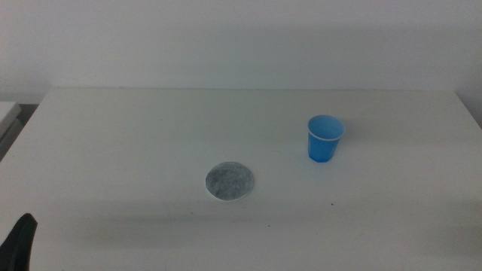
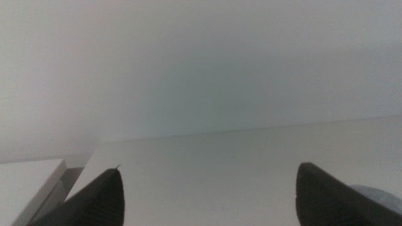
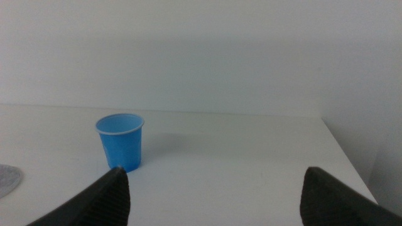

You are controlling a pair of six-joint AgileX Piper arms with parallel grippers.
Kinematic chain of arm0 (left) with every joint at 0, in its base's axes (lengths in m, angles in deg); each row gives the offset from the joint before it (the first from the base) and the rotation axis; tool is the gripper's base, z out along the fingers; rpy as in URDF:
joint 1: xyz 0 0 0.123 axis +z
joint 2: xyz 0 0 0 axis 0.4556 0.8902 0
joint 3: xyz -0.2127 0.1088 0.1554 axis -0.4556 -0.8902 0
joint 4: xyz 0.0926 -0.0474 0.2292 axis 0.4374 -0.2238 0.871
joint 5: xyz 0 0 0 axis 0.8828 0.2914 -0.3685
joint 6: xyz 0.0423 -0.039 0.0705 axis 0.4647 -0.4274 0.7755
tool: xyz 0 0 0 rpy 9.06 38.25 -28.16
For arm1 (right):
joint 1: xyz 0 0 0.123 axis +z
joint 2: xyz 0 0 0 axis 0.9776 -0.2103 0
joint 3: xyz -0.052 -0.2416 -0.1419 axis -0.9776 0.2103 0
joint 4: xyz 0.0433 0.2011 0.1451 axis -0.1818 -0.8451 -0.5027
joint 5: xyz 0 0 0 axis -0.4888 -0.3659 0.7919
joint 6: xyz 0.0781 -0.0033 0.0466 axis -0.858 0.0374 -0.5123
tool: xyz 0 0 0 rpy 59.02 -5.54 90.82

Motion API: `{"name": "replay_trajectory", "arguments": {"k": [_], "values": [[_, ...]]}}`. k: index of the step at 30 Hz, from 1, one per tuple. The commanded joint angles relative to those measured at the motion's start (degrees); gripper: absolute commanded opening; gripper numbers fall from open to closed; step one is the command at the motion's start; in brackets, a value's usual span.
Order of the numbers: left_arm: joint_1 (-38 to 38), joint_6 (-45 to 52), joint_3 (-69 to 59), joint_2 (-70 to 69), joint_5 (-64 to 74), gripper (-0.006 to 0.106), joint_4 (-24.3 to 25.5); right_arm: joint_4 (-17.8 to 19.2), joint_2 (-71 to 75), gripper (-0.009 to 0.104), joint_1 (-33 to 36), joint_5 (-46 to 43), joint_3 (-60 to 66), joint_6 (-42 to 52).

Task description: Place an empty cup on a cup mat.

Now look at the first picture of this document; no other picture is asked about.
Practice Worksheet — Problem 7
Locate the blue plastic cup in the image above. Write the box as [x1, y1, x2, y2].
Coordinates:
[307, 114, 346, 164]

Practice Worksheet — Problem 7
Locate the round grey cup mat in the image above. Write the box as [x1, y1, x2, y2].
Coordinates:
[205, 161, 255, 202]

